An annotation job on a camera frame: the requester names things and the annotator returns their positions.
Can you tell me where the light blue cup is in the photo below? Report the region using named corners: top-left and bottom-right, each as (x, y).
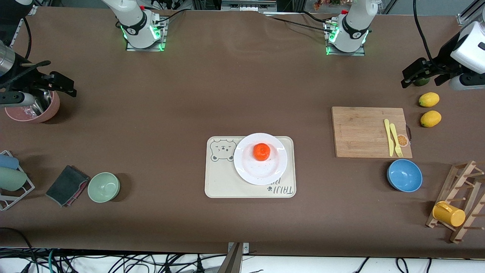
top-left (0, 154), bottom-right (19, 170)

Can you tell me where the yellow plastic knife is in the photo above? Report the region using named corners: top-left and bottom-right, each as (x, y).
top-left (384, 119), bottom-right (395, 157)

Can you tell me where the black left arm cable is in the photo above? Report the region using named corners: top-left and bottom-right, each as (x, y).
top-left (413, 0), bottom-right (441, 71)

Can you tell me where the pale green cup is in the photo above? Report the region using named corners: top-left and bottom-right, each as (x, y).
top-left (0, 167), bottom-right (28, 191)

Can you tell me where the yellow plastic fork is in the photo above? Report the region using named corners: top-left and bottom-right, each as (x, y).
top-left (390, 123), bottom-right (404, 158)

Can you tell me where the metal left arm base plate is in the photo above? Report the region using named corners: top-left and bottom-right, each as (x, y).
top-left (326, 19), bottom-right (366, 57)

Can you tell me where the white wire cup rack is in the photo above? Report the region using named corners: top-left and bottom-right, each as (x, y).
top-left (0, 150), bottom-right (35, 211)

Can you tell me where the metal scoop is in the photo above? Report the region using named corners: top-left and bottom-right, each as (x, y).
top-left (28, 91), bottom-right (53, 116)

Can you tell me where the yellow lemon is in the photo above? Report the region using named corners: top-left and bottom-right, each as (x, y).
top-left (419, 92), bottom-right (440, 108)
top-left (420, 110), bottom-right (442, 128)

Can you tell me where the pink bowl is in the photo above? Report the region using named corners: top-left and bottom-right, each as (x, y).
top-left (5, 91), bottom-right (60, 124)

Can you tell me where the yellow mug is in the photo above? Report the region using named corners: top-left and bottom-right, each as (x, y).
top-left (432, 201), bottom-right (466, 228)

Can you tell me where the wooden cutting board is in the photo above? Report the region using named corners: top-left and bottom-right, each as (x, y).
top-left (332, 107), bottom-right (413, 158)

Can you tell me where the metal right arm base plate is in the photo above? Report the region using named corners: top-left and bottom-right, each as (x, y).
top-left (126, 17), bottom-right (167, 52)

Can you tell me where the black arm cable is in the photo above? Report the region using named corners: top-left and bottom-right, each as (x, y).
top-left (22, 17), bottom-right (32, 61)
top-left (413, 0), bottom-right (441, 71)

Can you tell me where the black table cable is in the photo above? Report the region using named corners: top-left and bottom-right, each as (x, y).
top-left (301, 10), bottom-right (334, 26)
top-left (153, 9), bottom-right (187, 26)
top-left (265, 15), bottom-right (334, 33)

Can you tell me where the blue bowl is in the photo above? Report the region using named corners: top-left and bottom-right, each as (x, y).
top-left (387, 159), bottom-right (423, 193)

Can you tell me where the dark camera pole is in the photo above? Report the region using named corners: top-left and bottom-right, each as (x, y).
top-left (217, 243), bottom-right (243, 273)

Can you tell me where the orange fruit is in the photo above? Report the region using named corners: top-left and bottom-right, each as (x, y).
top-left (253, 143), bottom-right (271, 162)

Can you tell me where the aluminium frame profile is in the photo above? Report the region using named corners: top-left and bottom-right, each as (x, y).
top-left (456, 0), bottom-right (485, 26)

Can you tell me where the wooden peg rack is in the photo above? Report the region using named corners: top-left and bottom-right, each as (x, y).
top-left (426, 160), bottom-right (485, 244)

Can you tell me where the metal table edge bracket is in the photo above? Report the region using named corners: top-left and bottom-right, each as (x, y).
top-left (227, 243), bottom-right (250, 255)

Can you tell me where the dark grey folded cloth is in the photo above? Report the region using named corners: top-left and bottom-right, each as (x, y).
top-left (45, 165), bottom-right (91, 207)

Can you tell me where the grey equipment box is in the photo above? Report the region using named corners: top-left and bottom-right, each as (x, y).
top-left (221, 0), bottom-right (278, 12)

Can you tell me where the light green bowl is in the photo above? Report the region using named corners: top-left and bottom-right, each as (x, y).
top-left (88, 172), bottom-right (120, 203)

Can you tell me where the beige bear print tray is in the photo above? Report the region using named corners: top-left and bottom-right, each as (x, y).
top-left (205, 136), bottom-right (297, 199)

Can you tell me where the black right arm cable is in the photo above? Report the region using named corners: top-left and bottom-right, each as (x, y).
top-left (22, 17), bottom-right (32, 61)

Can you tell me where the white round plate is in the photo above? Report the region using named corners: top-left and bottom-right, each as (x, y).
top-left (233, 133), bottom-right (287, 185)

